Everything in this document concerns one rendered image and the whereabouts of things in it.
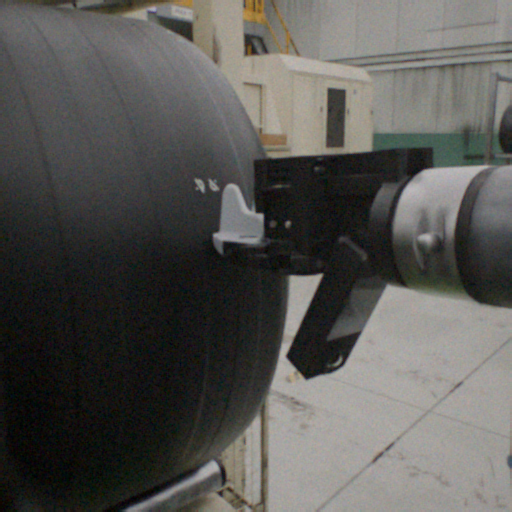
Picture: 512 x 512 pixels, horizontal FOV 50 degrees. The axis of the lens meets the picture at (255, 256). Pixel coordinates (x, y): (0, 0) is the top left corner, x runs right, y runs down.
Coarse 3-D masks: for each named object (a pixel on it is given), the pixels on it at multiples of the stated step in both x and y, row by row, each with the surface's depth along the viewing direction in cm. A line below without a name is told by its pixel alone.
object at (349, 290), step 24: (336, 264) 35; (360, 264) 34; (336, 288) 35; (360, 288) 35; (384, 288) 38; (312, 312) 37; (336, 312) 36; (360, 312) 38; (312, 336) 38; (336, 336) 38; (288, 360) 40; (312, 360) 38; (336, 360) 39
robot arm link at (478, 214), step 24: (504, 168) 28; (480, 192) 27; (504, 192) 26; (480, 216) 26; (504, 216) 25; (456, 240) 27; (480, 240) 26; (504, 240) 25; (480, 264) 26; (504, 264) 26; (480, 288) 27; (504, 288) 26
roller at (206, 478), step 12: (204, 468) 72; (216, 468) 73; (168, 480) 69; (180, 480) 69; (192, 480) 70; (204, 480) 71; (216, 480) 72; (144, 492) 67; (156, 492) 67; (168, 492) 68; (180, 492) 69; (192, 492) 70; (204, 492) 71; (120, 504) 65; (132, 504) 65; (144, 504) 66; (156, 504) 66; (168, 504) 67; (180, 504) 69
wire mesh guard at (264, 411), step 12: (264, 408) 145; (264, 420) 146; (252, 432) 145; (264, 432) 147; (264, 444) 148; (264, 456) 149; (240, 468) 145; (264, 468) 149; (264, 480) 150; (252, 492) 149; (264, 492) 151; (252, 504) 150; (264, 504) 152
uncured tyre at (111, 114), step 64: (0, 0) 53; (0, 64) 44; (64, 64) 46; (128, 64) 51; (192, 64) 56; (0, 128) 42; (64, 128) 43; (128, 128) 46; (192, 128) 50; (0, 192) 41; (64, 192) 42; (128, 192) 44; (192, 192) 48; (0, 256) 41; (64, 256) 41; (128, 256) 44; (192, 256) 47; (0, 320) 42; (64, 320) 42; (128, 320) 44; (192, 320) 48; (256, 320) 53; (0, 384) 44; (64, 384) 43; (128, 384) 45; (192, 384) 50; (256, 384) 57; (0, 448) 47; (64, 448) 45; (128, 448) 49; (192, 448) 56
